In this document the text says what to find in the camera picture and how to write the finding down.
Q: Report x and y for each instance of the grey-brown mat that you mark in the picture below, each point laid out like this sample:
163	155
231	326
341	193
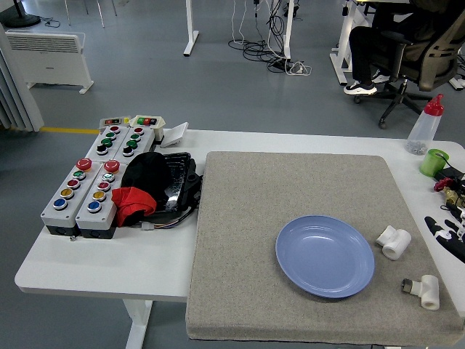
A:
254	218

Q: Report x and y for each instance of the white desk leg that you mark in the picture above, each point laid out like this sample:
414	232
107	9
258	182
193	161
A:
288	32
190	36

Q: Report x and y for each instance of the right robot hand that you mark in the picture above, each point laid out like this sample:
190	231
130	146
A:
445	232

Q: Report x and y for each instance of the clear squeeze bottle red cap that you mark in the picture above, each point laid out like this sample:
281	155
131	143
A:
423	131

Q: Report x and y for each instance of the white power strip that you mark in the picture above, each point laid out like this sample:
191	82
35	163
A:
298	69

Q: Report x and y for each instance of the black plastic tray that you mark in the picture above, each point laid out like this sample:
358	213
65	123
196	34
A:
179	178

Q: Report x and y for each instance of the black office chair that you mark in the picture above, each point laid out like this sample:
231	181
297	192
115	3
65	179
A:
436	54

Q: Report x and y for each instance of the white desk frame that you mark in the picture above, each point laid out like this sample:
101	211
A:
343	54

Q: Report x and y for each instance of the green cup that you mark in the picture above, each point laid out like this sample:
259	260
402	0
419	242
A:
430	165

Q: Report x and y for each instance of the white table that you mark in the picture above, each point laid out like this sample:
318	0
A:
109	261

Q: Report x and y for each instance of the plain white pipe tee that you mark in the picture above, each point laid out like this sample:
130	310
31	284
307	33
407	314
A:
394	243

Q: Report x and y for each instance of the white wall switch panel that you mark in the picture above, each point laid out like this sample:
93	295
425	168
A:
174	135

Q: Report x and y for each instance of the cream switch box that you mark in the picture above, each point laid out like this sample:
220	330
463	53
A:
147	125

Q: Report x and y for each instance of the black cloth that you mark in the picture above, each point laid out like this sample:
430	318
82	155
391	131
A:
145	174

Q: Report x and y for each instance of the grey four-button control box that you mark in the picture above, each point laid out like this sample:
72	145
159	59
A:
143	140
96	140

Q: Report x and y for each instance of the metal chair legs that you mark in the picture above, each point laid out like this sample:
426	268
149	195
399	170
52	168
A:
101	14

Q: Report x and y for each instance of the black power adapter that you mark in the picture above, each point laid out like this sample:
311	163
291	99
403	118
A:
452	172

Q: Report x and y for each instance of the blue plate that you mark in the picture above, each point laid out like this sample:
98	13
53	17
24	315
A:
323	258

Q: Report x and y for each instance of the small grey switch plate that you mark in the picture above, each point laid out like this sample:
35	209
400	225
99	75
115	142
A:
110	121

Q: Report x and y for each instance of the red cloth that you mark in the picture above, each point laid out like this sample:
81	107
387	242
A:
132	203

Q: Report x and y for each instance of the black fan base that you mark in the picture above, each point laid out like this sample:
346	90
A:
22	20

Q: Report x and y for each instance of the white pipe tee metal thread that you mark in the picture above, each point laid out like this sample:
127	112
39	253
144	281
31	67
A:
428	291

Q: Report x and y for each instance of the person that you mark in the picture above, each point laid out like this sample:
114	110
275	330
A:
363	47

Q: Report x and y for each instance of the white panel heater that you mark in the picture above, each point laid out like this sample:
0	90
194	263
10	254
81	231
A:
54	62

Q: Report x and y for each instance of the grey five-button control box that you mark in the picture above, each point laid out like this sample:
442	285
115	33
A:
54	216
91	220

